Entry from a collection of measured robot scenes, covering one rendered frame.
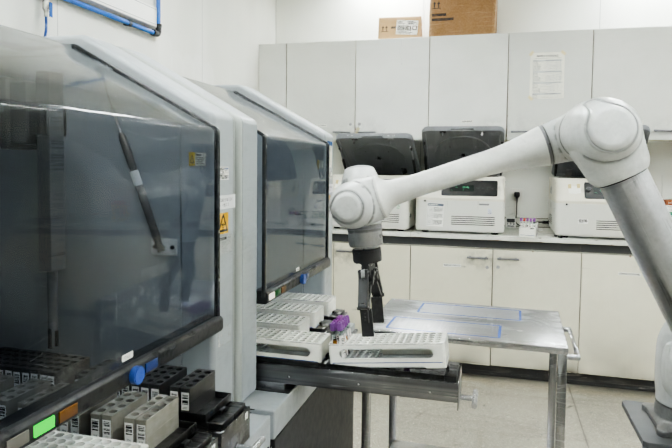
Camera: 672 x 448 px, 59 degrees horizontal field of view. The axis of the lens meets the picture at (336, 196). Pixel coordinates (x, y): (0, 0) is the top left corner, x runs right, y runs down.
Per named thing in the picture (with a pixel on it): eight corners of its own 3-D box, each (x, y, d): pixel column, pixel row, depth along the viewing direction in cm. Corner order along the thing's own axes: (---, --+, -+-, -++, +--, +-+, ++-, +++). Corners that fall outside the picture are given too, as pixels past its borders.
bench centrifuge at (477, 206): (414, 232, 380) (416, 124, 376) (425, 223, 440) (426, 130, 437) (504, 235, 366) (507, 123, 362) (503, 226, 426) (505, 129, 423)
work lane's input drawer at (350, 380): (200, 382, 160) (200, 349, 160) (223, 365, 174) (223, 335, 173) (476, 414, 141) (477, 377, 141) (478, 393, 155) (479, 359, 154)
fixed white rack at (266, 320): (205, 337, 179) (205, 317, 178) (220, 328, 188) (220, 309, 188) (299, 346, 171) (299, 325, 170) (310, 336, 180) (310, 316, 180)
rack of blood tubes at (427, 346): (329, 368, 153) (327, 344, 152) (339, 356, 162) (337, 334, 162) (446, 368, 145) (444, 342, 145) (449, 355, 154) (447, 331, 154)
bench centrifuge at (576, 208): (554, 237, 358) (558, 123, 355) (547, 227, 418) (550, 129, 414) (656, 242, 343) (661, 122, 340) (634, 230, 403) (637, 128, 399)
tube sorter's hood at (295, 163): (96, 291, 167) (94, 64, 164) (200, 259, 226) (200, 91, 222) (267, 304, 154) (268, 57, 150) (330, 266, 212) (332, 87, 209)
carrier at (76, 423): (109, 416, 118) (109, 387, 118) (118, 418, 118) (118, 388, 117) (69, 443, 107) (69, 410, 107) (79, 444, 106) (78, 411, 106)
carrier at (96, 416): (129, 420, 117) (128, 390, 116) (138, 421, 116) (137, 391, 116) (89, 446, 106) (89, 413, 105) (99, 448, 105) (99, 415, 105)
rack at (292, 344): (215, 356, 161) (215, 334, 161) (231, 345, 171) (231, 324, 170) (320, 367, 153) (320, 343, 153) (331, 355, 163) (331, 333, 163)
